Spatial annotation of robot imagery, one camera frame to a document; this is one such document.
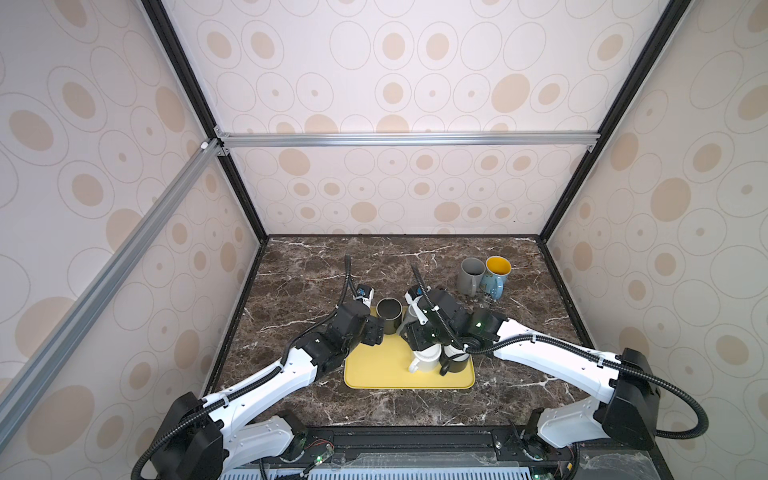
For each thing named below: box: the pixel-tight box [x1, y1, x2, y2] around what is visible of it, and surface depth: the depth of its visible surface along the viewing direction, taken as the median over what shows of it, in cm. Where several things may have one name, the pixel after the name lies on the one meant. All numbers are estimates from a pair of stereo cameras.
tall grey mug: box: [456, 257, 486, 297], surface depth 98 cm
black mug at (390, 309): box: [376, 297, 403, 335], surface depth 90 cm
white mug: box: [409, 343, 442, 373], surface depth 83 cm
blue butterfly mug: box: [480, 255, 512, 300], surface depth 99 cm
